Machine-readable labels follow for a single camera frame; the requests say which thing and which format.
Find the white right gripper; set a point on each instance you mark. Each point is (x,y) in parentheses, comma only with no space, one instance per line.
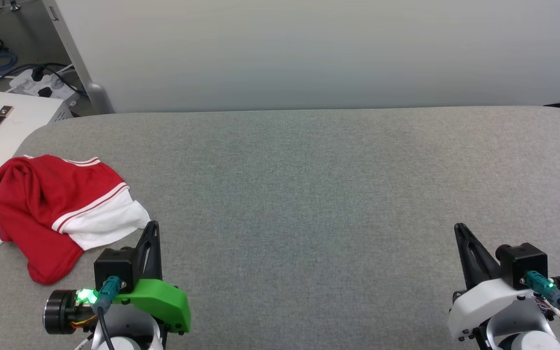
(484,301)

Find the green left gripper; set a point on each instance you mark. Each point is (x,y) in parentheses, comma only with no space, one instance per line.
(163,301)

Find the red and white shirt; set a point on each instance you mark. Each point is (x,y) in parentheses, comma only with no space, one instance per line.
(37,209)

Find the white equipment box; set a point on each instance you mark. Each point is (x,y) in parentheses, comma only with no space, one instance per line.
(22,121)

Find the black power plug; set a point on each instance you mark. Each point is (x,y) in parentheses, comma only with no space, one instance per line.
(37,74)
(45,92)

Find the white power strip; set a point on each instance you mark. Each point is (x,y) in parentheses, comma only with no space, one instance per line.
(22,86)

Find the white partition board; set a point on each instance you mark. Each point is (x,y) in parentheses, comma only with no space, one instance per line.
(309,53)

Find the left black wrist camera box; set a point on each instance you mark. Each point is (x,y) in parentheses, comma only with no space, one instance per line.
(112,265)

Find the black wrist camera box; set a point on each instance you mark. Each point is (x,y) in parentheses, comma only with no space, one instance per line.
(112,265)
(523,262)

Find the right black wrist camera box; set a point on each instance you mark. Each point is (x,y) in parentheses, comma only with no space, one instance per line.
(523,262)

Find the left teal camera connector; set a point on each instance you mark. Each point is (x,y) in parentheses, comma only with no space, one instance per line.
(107,291)

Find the teal camera connector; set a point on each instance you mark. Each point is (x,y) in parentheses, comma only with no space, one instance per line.
(107,291)
(542,287)

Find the right teal camera connector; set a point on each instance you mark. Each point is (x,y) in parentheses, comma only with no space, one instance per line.
(542,287)

